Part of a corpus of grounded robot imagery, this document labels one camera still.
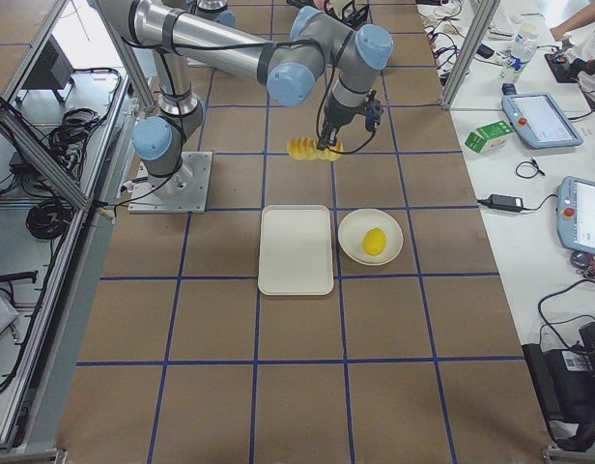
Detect cream rectangular tray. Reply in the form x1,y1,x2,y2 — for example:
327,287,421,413
258,205,334,296

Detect black dish rack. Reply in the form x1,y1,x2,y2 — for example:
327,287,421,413
286,0,370,30

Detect green white carton box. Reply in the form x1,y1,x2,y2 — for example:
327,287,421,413
465,120,513,154

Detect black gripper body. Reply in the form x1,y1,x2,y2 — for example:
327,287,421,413
323,89,383,131

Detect cream plate with lemon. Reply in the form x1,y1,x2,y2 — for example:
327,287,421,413
338,209,404,266

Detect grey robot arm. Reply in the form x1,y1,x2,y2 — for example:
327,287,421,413
93,1,394,161

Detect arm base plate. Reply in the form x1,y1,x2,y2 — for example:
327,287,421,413
127,152,213,214

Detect near blue teach pendant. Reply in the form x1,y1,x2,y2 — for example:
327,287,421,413
556,176,595,256

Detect aluminium frame post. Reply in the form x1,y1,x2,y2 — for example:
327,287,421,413
441,0,500,109

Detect yellow lemon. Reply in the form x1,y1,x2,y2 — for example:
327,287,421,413
362,228,387,256

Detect clear water bottle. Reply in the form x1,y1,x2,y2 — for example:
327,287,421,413
499,22,538,84

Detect far blue teach pendant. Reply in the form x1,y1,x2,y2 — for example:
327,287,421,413
501,94,583,149

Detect blue teach pendant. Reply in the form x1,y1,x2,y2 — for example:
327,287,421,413
501,94,583,149
556,176,595,256

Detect black power adapter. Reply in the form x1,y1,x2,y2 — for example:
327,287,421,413
489,194,524,213

